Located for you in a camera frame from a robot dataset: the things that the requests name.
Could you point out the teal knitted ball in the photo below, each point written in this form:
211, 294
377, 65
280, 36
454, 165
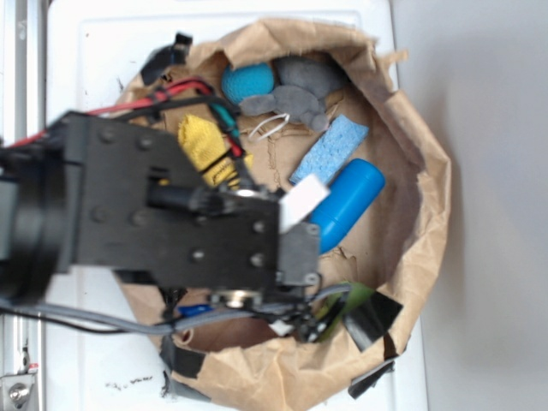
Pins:
240, 83

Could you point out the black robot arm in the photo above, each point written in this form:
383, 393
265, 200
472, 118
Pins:
298, 311

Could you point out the aluminium frame rail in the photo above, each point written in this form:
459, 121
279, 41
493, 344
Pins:
23, 27

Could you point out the green plush animal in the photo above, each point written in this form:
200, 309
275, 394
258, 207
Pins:
347, 306

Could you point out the blue plastic bowling pin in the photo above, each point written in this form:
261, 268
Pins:
352, 192

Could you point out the light blue sponge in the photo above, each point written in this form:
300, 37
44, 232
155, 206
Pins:
331, 151

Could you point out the grey plush animal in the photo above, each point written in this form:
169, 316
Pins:
304, 84

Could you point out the white plastic tray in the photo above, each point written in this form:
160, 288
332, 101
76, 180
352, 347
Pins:
94, 49

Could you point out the brown paper bag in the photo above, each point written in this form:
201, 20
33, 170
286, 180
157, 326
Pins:
396, 248

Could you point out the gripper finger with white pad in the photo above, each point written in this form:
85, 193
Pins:
371, 320

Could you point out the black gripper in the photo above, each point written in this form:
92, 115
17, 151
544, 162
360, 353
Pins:
135, 204

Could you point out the yellow microfibre cloth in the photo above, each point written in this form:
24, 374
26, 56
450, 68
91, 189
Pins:
204, 145

